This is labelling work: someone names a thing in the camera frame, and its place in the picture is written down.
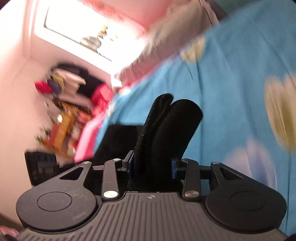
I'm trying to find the pink red clothes pile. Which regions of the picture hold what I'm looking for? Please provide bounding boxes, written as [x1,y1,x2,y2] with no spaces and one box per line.
[74,111,121,164]

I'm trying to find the blue floral bed sheet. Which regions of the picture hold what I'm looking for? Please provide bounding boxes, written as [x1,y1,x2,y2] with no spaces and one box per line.
[95,1,295,235]

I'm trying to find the grey pillow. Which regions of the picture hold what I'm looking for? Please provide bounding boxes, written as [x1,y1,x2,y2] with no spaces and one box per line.
[117,1,219,83]

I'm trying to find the hanging clothes cluster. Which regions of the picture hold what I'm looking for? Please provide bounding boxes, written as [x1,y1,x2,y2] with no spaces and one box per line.
[35,62,113,115]

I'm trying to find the wooden shelf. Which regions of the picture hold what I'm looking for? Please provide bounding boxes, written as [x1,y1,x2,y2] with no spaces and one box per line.
[36,108,92,159]

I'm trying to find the black box on floor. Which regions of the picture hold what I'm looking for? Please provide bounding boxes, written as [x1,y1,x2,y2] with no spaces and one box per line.
[25,151,75,186]

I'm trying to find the black pants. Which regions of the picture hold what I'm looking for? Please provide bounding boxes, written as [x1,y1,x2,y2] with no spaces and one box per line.
[91,93,203,192]

